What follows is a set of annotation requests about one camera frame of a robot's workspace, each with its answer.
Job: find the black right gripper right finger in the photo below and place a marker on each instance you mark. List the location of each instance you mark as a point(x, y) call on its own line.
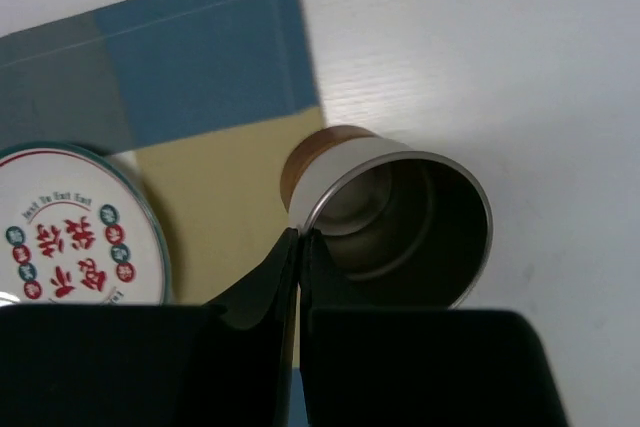
point(363, 365)

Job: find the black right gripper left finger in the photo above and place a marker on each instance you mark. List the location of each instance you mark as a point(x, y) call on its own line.
point(227, 362)

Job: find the steel cup wooden base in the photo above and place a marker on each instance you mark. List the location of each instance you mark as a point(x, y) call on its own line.
point(402, 227)

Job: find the white plate red characters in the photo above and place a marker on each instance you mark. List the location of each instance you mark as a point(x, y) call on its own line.
point(74, 229)

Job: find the blue beige cloth placemat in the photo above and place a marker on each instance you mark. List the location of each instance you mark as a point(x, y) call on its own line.
point(197, 102)

